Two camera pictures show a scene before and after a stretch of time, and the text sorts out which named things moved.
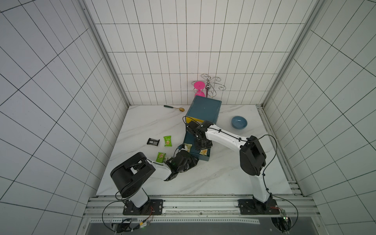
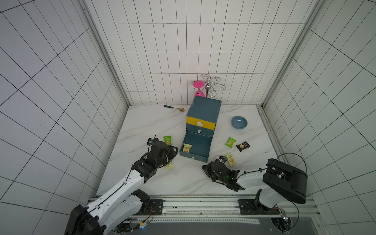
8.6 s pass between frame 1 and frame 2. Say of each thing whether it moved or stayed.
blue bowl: stayed
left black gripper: moved
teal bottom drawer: stayed
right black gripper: moved
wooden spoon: stayed
